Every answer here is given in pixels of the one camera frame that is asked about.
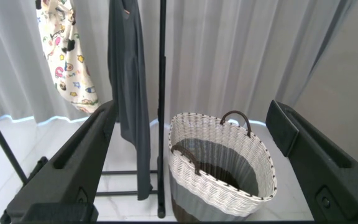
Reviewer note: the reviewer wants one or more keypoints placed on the white curtain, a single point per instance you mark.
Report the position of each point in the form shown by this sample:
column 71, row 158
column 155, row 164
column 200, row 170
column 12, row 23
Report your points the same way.
column 228, row 46

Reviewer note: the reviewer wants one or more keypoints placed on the black clothes rack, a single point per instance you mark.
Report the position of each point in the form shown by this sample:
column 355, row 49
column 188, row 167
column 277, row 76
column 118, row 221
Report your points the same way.
column 162, row 93

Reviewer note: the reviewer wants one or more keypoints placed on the dark grey T-shirt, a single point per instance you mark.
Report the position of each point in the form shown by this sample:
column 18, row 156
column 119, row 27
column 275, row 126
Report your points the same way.
column 129, row 77

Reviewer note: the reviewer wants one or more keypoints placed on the cream printed garment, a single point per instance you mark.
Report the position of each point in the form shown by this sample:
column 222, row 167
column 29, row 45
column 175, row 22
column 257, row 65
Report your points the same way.
column 67, row 62

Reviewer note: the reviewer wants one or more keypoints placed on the white laundry basket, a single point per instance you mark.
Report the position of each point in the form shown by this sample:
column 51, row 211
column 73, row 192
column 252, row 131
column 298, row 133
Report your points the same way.
column 222, row 193

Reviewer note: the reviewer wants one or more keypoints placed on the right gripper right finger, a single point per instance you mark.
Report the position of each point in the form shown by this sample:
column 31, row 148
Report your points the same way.
column 331, row 174

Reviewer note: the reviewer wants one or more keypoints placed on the pink clothes hanger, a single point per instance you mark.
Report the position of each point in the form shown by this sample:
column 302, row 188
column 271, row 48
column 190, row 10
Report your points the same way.
column 126, row 12

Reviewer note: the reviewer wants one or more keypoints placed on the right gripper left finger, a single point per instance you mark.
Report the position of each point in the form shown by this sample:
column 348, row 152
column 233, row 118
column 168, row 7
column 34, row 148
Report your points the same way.
column 64, row 177

